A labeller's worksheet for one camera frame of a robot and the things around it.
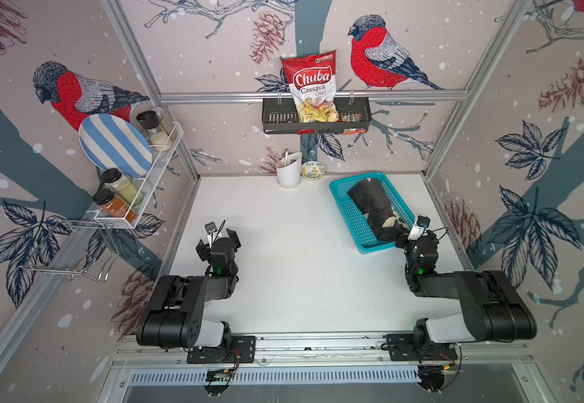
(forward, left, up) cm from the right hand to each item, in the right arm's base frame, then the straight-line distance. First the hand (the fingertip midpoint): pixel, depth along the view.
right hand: (408, 221), depth 90 cm
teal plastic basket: (+7, +16, -11) cm, 21 cm away
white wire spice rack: (-7, +83, +25) cm, 87 cm away
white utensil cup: (+26, +46, -4) cm, 53 cm away
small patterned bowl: (+36, +35, -10) cm, 51 cm away
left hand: (-5, +70, -1) cm, 70 cm away
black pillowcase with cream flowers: (+14, +11, -3) cm, 18 cm away
